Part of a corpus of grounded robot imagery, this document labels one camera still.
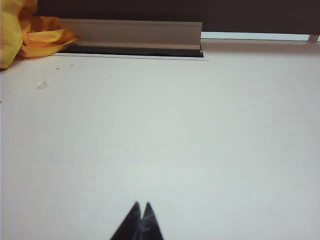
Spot yellow crumpled cloth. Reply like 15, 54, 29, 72
0, 0, 80, 70

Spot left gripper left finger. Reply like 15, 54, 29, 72
109, 200, 143, 240

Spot wide brown desk partition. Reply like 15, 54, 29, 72
34, 0, 320, 35

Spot small clear plastic scrap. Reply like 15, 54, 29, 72
36, 79, 49, 91

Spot grey cable tray flap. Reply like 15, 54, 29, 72
59, 18, 203, 52

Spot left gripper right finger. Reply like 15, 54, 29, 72
138, 201, 165, 240

